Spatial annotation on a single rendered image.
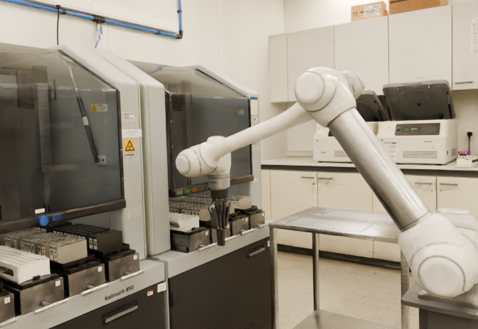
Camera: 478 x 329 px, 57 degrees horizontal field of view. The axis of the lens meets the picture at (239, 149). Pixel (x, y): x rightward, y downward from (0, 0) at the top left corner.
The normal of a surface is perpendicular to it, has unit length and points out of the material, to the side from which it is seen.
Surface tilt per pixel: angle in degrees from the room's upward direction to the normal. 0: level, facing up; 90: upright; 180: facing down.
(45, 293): 90
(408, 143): 90
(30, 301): 90
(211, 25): 90
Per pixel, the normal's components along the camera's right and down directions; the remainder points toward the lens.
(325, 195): -0.58, 0.06
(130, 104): 0.81, 0.00
